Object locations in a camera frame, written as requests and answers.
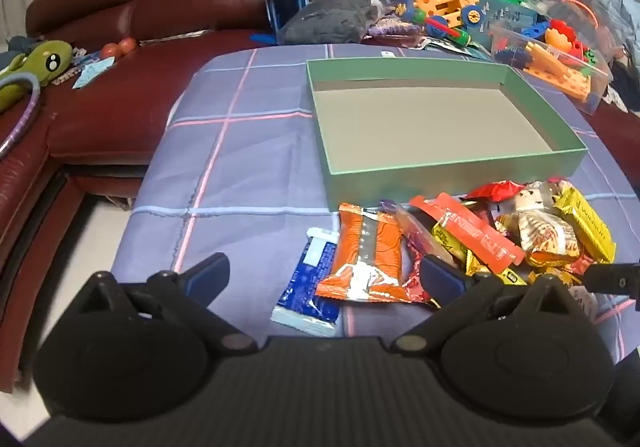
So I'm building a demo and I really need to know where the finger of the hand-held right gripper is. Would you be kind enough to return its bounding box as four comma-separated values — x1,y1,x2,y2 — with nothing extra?
584,263,640,301

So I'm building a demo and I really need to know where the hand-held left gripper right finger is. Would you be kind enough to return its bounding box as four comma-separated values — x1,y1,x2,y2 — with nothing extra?
390,254,581,354

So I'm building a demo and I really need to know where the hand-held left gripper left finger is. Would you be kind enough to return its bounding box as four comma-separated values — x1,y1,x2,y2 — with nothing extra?
82,252,258,354

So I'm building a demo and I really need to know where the red purple clear packet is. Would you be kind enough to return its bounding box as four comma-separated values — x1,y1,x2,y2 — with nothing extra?
382,200,437,309

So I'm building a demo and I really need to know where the long red snack packet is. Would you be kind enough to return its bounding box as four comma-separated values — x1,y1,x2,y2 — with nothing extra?
410,194,526,273

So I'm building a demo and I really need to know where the orange snack packet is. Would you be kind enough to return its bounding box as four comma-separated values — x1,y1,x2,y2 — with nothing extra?
316,203,405,302

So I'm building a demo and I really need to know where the shiny red snack packet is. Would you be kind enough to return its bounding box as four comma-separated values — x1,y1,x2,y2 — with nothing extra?
467,181,524,204

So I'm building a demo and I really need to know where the blue snack packet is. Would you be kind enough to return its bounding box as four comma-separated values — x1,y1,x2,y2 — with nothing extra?
271,227,342,338

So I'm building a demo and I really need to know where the green cardboard box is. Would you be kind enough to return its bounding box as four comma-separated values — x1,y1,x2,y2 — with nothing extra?
306,58,587,212

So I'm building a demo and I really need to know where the dark clothing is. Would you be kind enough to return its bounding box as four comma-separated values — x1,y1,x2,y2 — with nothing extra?
604,58,640,114

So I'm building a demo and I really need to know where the clear plastic toy box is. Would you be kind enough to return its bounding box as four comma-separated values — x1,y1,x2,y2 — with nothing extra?
489,21,614,116

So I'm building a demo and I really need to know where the light blue paper card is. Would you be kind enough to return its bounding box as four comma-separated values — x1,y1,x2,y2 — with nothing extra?
72,60,114,91

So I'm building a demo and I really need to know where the purple hoop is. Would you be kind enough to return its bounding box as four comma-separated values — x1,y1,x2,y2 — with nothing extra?
0,72,42,159

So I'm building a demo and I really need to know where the purple snack bag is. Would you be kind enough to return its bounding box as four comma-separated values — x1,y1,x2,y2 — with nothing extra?
367,17,424,39

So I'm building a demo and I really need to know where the light blue clothing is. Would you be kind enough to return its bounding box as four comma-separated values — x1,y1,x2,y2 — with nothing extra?
592,0,640,74

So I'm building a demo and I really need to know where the green plush toy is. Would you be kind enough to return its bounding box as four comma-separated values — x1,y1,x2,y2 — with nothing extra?
0,41,74,114

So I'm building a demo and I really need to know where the dark red leather sofa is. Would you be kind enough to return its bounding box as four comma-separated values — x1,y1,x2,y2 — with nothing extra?
0,0,640,395

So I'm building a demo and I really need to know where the dark grey bag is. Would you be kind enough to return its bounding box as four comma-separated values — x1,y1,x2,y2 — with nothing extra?
279,0,384,47

